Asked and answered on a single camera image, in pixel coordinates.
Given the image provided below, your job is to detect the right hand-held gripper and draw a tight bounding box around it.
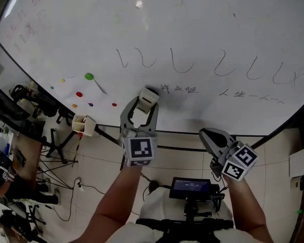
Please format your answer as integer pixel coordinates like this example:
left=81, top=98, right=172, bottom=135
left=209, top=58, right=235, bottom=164
left=199, top=127, right=258, bottom=181

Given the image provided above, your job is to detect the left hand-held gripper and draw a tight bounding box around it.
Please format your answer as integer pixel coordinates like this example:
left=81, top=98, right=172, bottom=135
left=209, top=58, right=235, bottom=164
left=120, top=96, right=160, bottom=167

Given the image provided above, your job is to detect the white whiteboard eraser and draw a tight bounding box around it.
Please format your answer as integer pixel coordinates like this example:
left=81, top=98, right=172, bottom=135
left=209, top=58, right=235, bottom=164
left=137, top=87, right=160, bottom=115

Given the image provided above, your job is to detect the white whiteboard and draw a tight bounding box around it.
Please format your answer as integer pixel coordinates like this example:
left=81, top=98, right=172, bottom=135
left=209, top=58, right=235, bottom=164
left=0, top=0, right=304, bottom=136

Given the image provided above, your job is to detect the person's right forearm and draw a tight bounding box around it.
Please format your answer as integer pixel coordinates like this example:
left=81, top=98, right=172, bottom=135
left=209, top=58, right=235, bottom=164
left=222, top=175, right=274, bottom=243

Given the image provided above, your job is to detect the person's left forearm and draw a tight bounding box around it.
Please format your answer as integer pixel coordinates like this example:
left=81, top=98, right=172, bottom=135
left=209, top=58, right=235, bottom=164
left=77, top=165, right=144, bottom=243

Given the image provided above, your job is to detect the white marker holder box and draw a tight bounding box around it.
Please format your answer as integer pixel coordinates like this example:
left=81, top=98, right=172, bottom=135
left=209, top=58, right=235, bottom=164
left=72, top=114, right=96, bottom=137

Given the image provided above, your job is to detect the black small monitor screen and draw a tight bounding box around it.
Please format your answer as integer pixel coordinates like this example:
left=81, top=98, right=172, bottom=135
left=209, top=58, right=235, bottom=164
left=169, top=177, right=211, bottom=199

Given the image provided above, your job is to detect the white paper sheet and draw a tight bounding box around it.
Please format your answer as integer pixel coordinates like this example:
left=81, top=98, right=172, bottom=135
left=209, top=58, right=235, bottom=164
left=49, top=75, right=109, bottom=108

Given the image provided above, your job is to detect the yellow black hazard tape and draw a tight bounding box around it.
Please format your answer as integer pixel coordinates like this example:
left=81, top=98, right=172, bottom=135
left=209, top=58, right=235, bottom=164
left=74, top=135, right=82, bottom=161

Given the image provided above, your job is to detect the white water dispenser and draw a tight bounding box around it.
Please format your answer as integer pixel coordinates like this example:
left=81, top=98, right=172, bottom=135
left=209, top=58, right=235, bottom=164
left=288, top=144, right=304, bottom=178

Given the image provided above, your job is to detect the white power strip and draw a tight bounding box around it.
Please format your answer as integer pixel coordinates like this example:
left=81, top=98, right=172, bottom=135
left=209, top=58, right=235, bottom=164
left=74, top=177, right=86, bottom=192

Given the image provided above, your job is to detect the black office chair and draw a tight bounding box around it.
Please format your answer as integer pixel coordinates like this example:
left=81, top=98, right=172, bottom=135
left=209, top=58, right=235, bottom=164
left=9, top=84, right=41, bottom=116
left=35, top=95, right=75, bottom=126

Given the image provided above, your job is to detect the brown wooden desk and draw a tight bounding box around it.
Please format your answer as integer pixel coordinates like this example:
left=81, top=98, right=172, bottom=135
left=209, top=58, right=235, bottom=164
left=11, top=133, right=43, bottom=184

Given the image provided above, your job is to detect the black phone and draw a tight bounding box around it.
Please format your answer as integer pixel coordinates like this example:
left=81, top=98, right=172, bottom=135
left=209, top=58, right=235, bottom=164
left=15, top=149, right=25, bottom=166

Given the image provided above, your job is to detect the black computer monitor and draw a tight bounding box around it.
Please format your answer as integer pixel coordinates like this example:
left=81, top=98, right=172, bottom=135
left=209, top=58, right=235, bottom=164
left=0, top=78, right=32, bottom=123

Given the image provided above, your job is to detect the white storage bin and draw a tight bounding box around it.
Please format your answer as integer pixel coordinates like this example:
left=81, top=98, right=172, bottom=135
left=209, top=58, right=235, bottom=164
left=0, top=130, right=15, bottom=159

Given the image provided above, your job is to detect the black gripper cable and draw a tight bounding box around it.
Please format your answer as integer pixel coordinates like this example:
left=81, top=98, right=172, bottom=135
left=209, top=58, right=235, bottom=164
left=140, top=172, right=173, bottom=202

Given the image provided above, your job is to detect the black power cable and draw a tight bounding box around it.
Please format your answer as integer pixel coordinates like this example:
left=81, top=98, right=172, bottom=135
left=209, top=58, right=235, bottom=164
left=43, top=177, right=140, bottom=222

